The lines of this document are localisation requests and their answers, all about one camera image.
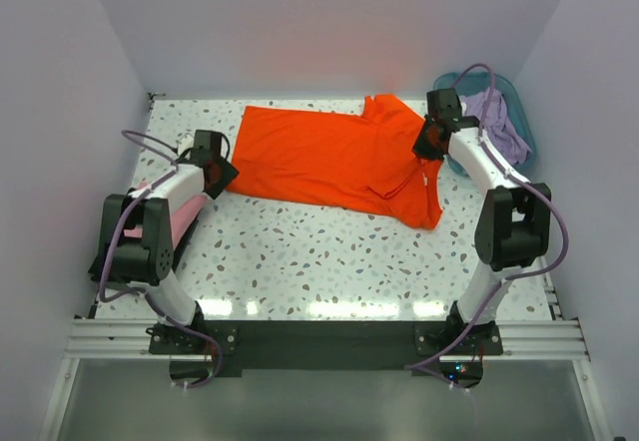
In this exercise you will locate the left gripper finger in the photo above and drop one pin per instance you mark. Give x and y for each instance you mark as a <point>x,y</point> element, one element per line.
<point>214,184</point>
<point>223,174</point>

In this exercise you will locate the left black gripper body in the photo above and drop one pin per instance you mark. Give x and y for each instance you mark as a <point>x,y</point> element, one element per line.
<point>226,175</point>

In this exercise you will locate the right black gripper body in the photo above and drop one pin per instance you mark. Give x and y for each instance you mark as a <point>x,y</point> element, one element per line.
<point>423,145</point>

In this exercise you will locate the orange t shirt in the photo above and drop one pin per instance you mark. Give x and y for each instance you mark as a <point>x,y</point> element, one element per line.
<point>363,163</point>

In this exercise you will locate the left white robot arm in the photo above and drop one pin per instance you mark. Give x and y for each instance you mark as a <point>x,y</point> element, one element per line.
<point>168,299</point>

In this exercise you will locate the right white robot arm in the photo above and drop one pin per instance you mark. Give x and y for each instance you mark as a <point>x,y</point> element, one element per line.
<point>512,231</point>

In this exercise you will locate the pink folded t shirt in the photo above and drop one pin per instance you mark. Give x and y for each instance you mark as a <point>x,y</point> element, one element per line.
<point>186,198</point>

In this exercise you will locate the teal plastic basket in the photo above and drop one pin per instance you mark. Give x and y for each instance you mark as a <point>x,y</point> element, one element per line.
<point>475,82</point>

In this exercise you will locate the lilac t shirt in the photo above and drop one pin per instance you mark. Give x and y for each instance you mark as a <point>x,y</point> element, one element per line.
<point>497,125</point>

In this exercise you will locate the black folded t shirt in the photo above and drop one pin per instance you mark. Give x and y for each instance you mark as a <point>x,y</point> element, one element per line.
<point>143,250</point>

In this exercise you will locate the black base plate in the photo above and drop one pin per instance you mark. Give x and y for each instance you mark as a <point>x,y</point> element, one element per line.
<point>303,345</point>

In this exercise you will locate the aluminium frame rail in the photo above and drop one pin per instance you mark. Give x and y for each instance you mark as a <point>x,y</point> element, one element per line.
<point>555,340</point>

